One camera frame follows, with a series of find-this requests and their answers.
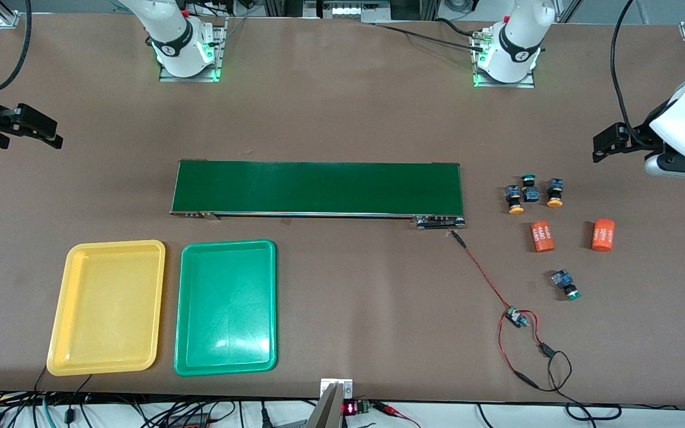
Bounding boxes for orange cylinder battery cell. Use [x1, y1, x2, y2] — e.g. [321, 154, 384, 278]
[591, 219, 615, 253]
[530, 221, 556, 253]

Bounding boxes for small speed controller module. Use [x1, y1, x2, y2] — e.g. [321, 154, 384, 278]
[504, 306, 532, 329]

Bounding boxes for yellow plastic tray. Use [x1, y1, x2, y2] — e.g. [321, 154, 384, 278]
[46, 240, 166, 377]

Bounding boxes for green conveyor belt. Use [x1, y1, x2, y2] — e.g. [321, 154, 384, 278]
[169, 159, 467, 230]

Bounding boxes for green plastic tray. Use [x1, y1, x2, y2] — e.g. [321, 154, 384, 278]
[174, 239, 277, 377]

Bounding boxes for orange and black device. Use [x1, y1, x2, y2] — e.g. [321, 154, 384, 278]
[167, 412, 215, 428]

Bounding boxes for red clip test leads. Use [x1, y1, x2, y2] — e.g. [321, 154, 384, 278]
[372, 401, 422, 428]

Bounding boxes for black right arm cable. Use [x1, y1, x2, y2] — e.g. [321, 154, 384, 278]
[0, 0, 33, 93]

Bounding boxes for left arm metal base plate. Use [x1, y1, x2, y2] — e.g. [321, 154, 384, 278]
[472, 27, 536, 89]

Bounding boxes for red and black wire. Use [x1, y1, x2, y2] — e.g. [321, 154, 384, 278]
[450, 229, 573, 393]

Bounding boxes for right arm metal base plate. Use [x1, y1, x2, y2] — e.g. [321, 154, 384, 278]
[158, 17, 227, 83]

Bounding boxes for black cable on table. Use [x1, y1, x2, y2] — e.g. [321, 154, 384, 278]
[371, 23, 489, 54]

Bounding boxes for black looped power cable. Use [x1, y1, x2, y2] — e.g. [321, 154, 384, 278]
[515, 342, 623, 421]

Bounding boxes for black cable bundle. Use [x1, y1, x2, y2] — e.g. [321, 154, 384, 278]
[0, 363, 319, 428]

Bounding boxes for metal frame with light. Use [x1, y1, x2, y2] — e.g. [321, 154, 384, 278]
[262, 0, 438, 24]

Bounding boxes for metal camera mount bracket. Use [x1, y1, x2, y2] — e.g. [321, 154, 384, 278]
[307, 378, 354, 428]

